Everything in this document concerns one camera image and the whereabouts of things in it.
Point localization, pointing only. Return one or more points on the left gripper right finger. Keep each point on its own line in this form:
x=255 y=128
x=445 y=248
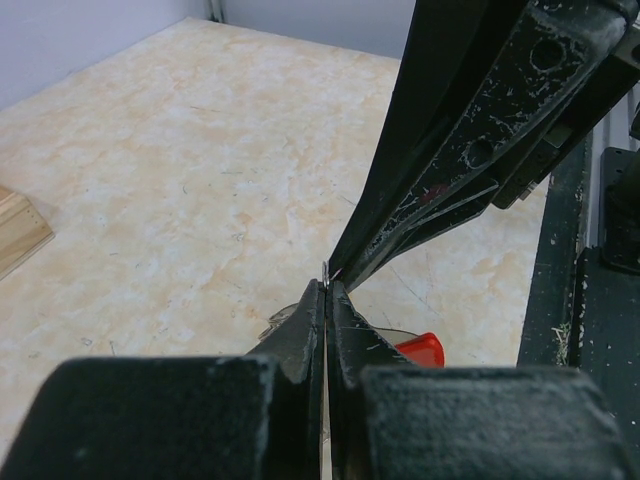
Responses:
x=393 y=419

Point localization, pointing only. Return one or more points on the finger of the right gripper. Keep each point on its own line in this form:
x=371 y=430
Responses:
x=546 y=68
x=450 y=48

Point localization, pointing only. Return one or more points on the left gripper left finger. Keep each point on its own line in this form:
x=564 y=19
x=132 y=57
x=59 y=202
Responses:
x=253 y=416

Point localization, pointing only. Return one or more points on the wooden rack tray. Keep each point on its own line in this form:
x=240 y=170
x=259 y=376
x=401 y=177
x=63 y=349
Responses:
x=23 y=230

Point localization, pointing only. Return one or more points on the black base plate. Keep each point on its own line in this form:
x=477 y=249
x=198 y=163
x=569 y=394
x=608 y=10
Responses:
x=583 y=306

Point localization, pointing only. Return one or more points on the aluminium frame rail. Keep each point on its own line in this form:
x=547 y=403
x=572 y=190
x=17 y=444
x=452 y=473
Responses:
x=216 y=10

